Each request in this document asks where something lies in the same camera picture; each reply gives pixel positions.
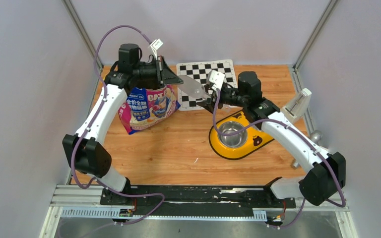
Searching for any silver microphone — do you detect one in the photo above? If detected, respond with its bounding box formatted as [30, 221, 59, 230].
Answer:
[291, 130, 322, 169]

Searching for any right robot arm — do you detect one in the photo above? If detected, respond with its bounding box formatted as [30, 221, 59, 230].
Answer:
[191, 70, 346, 207]

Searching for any clear plastic scoop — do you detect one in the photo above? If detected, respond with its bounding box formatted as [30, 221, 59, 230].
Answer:
[178, 75, 210, 100]

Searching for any black white chessboard mat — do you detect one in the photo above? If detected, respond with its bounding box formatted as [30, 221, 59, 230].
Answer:
[176, 59, 238, 111]

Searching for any yellow double pet bowl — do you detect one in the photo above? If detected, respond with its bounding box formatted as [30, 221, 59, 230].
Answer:
[208, 110, 274, 160]

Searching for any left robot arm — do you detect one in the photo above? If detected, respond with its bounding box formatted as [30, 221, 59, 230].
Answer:
[63, 40, 183, 205]

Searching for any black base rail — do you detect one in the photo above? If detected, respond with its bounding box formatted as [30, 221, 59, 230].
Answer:
[51, 183, 349, 222]

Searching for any pink pet food bag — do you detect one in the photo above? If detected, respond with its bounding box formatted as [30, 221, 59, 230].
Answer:
[118, 86, 181, 135]

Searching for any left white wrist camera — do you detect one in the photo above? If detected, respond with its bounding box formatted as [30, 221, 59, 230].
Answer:
[148, 39, 164, 58]

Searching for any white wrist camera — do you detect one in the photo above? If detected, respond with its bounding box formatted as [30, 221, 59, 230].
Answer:
[148, 39, 164, 58]
[206, 69, 226, 91]

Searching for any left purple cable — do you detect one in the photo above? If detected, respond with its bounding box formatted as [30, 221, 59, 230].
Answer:
[70, 25, 167, 228]

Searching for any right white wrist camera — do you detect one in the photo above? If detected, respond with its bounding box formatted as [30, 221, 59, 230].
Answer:
[206, 69, 226, 91]

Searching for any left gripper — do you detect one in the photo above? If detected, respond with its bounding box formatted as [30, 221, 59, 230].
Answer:
[131, 56, 182, 86]

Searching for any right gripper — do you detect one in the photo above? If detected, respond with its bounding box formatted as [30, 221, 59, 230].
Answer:
[196, 85, 247, 114]

